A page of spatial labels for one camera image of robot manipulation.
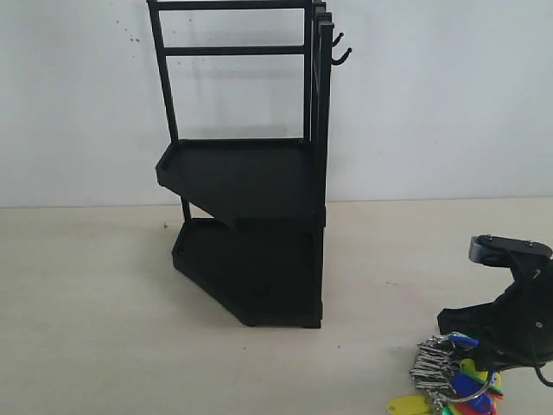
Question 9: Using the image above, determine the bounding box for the black hook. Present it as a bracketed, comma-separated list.
[332, 32, 344, 48]
[331, 48, 353, 67]

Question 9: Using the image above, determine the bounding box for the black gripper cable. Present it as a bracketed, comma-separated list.
[530, 354, 553, 387]

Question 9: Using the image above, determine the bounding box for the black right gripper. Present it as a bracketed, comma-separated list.
[437, 265, 552, 371]

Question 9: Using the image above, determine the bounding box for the colourful key tag bunch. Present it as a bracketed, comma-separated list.
[386, 332, 504, 414]

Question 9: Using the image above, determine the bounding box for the black two-tier metal rack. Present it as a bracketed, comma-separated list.
[148, 1, 338, 329]

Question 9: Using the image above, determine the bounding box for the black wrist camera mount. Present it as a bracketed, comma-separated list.
[468, 234, 552, 271]

